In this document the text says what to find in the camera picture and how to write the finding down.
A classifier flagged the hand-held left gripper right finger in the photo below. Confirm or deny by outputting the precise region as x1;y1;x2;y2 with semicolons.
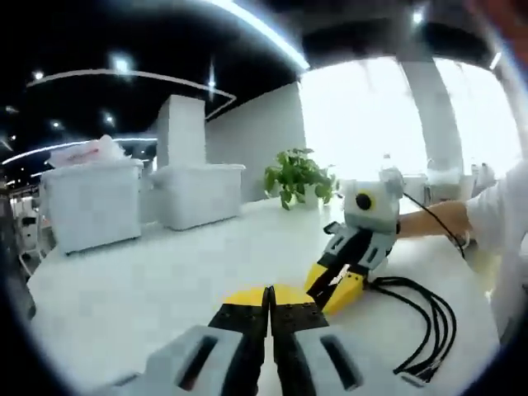
268;283;375;396

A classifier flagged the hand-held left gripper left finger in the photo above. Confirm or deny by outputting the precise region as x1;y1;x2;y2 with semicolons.
144;284;272;396

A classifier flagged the black data cable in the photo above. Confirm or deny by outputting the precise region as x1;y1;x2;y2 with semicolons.
329;263;458;377

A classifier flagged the green potted plant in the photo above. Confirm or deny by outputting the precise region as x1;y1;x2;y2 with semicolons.
263;147;342;212

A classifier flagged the person's white clothing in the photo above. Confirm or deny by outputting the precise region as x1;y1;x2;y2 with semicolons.
464;158;528;346

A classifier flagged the small white storage bin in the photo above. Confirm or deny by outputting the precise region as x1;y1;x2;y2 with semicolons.
149;162;248;232

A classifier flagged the large white storage bin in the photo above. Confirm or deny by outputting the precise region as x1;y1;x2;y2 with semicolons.
40;158;145;257

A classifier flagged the white plastic bag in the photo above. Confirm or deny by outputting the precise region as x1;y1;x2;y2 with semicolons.
46;133;134;168

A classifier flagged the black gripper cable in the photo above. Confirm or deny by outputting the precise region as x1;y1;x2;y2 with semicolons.
400;190;468;260

